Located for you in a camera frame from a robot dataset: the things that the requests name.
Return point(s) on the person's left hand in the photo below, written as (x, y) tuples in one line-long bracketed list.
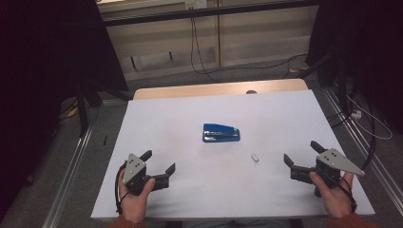
[(134, 205)]

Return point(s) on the blue stapler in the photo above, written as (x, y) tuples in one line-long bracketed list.
[(218, 128)]

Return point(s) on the person's right hand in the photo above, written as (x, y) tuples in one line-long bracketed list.
[(337, 201)]

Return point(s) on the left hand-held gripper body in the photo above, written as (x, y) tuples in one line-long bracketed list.
[(134, 169)]

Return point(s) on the small white staple strip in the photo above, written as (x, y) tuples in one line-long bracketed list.
[(255, 158)]

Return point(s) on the black horizontal bar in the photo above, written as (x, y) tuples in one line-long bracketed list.
[(206, 12)]

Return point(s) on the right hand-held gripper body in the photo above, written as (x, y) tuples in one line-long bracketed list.
[(332, 160)]

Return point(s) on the yellow floor tape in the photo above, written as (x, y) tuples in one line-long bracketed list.
[(72, 112), (299, 69)]

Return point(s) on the dark round table grommet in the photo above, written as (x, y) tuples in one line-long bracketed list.
[(251, 92)]

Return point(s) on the aluminium floor rail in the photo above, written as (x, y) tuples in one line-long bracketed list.
[(68, 177), (364, 142)]

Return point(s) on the small black floor item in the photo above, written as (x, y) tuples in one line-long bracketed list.
[(105, 140)]

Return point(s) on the white table cover sheet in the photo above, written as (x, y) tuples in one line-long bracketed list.
[(190, 104)]

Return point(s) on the white wall socket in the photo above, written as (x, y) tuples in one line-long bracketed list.
[(195, 3)]

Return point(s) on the black metal stand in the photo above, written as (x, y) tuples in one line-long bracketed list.
[(82, 110)]

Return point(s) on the black curtain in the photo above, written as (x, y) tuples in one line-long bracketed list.
[(374, 47), (38, 63)]

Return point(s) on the white power adapter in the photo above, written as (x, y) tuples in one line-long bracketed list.
[(356, 114)]

